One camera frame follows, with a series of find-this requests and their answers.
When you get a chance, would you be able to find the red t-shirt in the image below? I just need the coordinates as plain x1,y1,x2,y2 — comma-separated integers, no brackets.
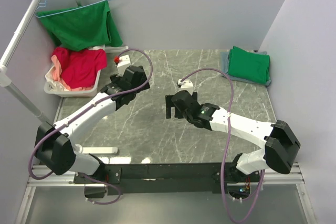
52,47,107,91

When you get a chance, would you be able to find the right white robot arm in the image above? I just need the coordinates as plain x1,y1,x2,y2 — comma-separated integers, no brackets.
165,91,301,183

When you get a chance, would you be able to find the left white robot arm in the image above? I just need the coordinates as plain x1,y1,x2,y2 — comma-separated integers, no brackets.
35,66,150,183

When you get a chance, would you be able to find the white laundry basket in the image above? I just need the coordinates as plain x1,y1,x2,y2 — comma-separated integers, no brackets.
44,45,107,98

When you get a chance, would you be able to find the folded grey-blue t-shirt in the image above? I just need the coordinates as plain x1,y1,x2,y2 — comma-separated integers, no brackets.
220,51,271,87

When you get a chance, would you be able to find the folded green t-shirt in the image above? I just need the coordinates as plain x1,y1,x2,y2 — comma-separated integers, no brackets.
228,46,270,84

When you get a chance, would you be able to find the hanging green t-shirt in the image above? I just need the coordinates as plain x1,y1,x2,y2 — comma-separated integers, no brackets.
36,1,123,51

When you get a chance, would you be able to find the white cloth in basket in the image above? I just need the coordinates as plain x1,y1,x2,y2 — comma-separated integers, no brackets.
45,72,68,92

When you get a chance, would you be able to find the peach t-shirt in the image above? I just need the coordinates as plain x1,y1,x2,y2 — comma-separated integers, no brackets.
51,55,71,91

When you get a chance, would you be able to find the black base beam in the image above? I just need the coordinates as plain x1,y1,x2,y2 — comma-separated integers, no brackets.
73,161,266,198

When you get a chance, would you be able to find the white clothes rack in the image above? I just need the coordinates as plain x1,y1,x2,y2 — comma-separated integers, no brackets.
1,0,121,169

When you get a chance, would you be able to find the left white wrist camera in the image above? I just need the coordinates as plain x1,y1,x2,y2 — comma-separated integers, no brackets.
114,55,132,68

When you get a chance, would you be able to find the aluminium rail frame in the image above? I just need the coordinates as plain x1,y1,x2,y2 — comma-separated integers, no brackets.
15,163,318,223

